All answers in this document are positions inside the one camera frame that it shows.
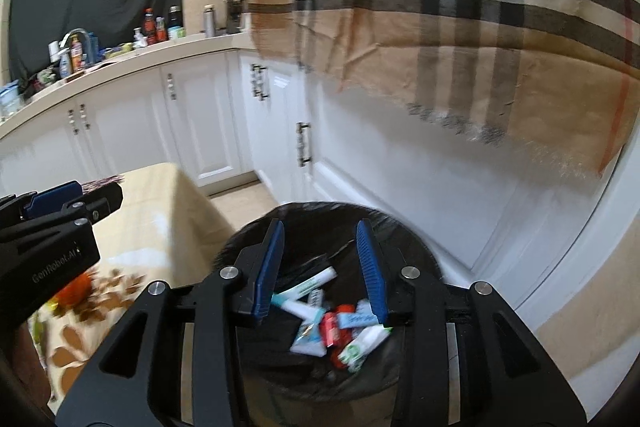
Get orange crumpled wrapper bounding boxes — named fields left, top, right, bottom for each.
left=52, top=272, right=96, bottom=308

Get small blue packet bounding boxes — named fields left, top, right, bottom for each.
left=336, top=309, right=378, bottom=330

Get white panelled door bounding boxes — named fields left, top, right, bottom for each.
left=300, top=72, right=640, bottom=388

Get water filter jug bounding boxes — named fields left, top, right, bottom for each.
left=0, top=79, right=23, bottom=118

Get red sauce bottle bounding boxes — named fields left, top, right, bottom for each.
left=142, top=8, right=157, bottom=46

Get black-lined trash bin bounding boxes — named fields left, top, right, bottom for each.
left=212, top=202, right=443, bottom=405

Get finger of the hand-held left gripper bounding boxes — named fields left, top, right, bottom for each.
left=0, top=181, right=83, bottom=220
left=0, top=183, right=124, bottom=258

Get white spray bottle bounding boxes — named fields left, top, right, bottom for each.
left=49, top=41, right=73, bottom=80

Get white kitchen cabinets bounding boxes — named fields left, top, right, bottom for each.
left=0, top=49, right=321, bottom=198

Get chrome faucet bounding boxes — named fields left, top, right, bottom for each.
left=60, top=28, right=96, bottom=68

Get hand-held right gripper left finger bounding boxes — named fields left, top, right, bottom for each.
left=55, top=218, right=285, bottom=427

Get white tube green print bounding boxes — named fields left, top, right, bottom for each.
left=330, top=324, right=393, bottom=373

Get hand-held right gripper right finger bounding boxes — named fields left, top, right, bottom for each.
left=356, top=219, right=586, bottom=427

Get black knife block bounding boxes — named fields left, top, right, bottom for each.
left=226, top=0, right=251, bottom=35

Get white blue packet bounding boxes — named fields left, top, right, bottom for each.
left=290, top=317, right=326, bottom=355

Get beige plaid cloth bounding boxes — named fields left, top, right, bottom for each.
left=248, top=0, right=640, bottom=180

